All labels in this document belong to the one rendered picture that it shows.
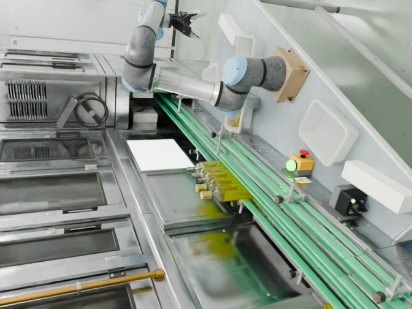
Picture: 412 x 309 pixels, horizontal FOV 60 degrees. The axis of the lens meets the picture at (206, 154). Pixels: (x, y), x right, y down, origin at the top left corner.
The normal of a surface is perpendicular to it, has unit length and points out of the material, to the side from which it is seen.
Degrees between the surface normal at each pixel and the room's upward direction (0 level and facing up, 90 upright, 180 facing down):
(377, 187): 0
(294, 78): 90
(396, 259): 90
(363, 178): 0
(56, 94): 90
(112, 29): 90
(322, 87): 0
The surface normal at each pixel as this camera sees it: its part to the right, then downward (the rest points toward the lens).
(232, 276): 0.14, -0.90
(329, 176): -0.91, 0.04
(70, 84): 0.38, 0.43
